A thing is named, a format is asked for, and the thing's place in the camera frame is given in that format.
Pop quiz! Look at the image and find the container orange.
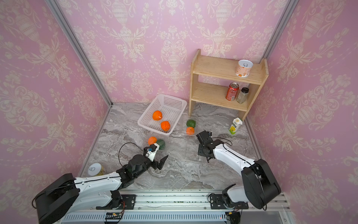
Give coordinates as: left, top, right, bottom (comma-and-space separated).
186, 127, 195, 135
147, 136, 157, 145

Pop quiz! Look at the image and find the container green fruit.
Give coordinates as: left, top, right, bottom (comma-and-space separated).
186, 119, 196, 128
156, 139, 166, 150

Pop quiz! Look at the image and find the peeled orange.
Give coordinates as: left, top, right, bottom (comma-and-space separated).
153, 110, 163, 121
161, 121, 171, 132

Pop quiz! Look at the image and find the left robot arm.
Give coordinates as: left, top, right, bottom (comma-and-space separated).
32, 150, 168, 224

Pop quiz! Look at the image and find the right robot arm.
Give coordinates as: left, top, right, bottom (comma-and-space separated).
196, 131, 282, 210

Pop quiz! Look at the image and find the green white juice carton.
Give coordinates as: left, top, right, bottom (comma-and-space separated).
229, 118, 243, 134

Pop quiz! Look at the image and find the white plastic basket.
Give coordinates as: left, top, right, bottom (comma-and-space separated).
138, 94, 187, 136

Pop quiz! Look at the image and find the wooden shelf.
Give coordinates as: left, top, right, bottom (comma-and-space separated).
188, 49, 269, 120

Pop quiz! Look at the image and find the glass spice jar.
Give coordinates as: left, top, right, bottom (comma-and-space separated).
236, 87, 249, 104

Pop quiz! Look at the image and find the red soda can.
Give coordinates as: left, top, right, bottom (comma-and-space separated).
226, 82, 240, 101

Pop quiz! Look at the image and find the yellow white can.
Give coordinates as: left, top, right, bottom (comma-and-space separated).
88, 163, 105, 177

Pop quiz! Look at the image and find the white orange cup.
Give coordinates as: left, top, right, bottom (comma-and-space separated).
235, 60, 254, 77

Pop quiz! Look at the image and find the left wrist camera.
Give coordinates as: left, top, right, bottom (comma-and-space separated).
144, 143, 159, 157

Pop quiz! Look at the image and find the aluminium frame rail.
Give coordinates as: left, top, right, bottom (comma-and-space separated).
59, 189, 295, 224

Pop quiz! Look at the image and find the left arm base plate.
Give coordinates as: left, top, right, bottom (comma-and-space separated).
96, 194, 136, 210

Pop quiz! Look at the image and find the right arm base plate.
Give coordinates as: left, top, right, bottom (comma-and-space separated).
208, 193, 249, 210

